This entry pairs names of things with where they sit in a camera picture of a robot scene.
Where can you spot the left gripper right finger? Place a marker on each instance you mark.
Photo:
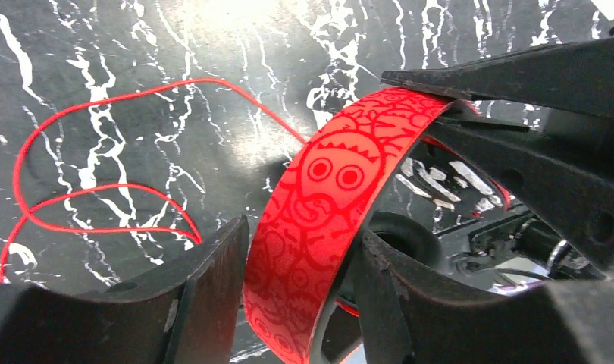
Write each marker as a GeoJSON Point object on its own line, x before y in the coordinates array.
{"type": "Point", "coordinates": [564, 174]}

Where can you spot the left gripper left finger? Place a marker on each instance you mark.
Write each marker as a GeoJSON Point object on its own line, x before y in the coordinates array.
{"type": "Point", "coordinates": [183, 311]}

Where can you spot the red black headphones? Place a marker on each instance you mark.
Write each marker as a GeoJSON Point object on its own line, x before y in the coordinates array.
{"type": "Point", "coordinates": [325, 196]}

